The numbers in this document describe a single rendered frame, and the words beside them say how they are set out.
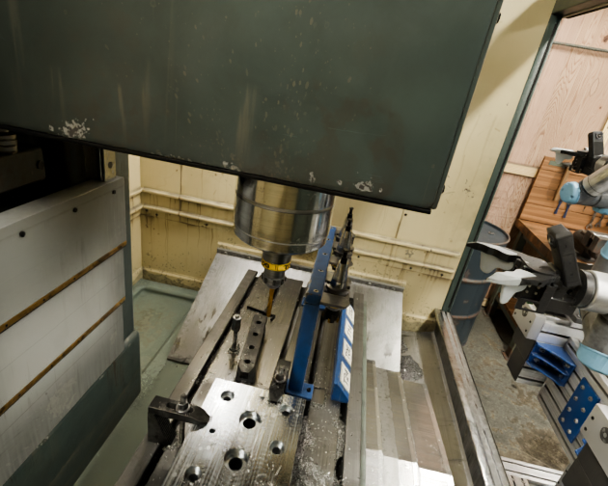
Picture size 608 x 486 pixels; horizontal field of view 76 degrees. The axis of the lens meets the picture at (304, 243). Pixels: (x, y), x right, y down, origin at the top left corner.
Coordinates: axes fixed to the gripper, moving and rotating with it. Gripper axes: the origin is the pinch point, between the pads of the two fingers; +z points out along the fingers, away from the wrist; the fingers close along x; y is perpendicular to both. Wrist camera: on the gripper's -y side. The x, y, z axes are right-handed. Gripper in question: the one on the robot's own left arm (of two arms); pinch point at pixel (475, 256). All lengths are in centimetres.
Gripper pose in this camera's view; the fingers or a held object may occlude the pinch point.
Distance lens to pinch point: 78.6
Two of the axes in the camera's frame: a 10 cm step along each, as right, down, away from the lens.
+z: -9.8, -2.1, 0.7
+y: -1.6, 9.0, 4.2
